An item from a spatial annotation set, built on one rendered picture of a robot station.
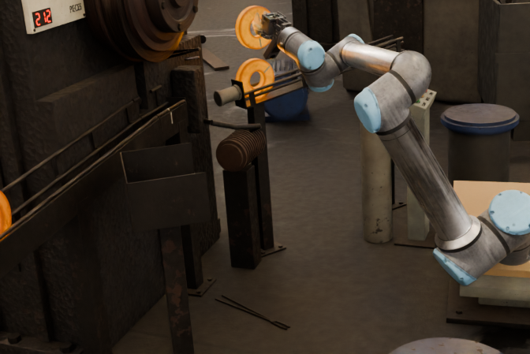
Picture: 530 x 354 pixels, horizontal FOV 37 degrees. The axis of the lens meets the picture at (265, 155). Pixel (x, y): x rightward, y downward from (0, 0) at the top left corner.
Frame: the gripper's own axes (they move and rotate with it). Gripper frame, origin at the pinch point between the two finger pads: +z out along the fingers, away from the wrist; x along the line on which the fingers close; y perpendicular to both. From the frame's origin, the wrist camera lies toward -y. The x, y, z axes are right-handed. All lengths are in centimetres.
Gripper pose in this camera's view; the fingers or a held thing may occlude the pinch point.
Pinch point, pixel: (255, 22)
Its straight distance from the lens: 292.8
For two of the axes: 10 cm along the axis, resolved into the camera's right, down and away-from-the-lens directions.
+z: -5.5, -4.9, 6.8
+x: -8.3, 2.3, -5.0
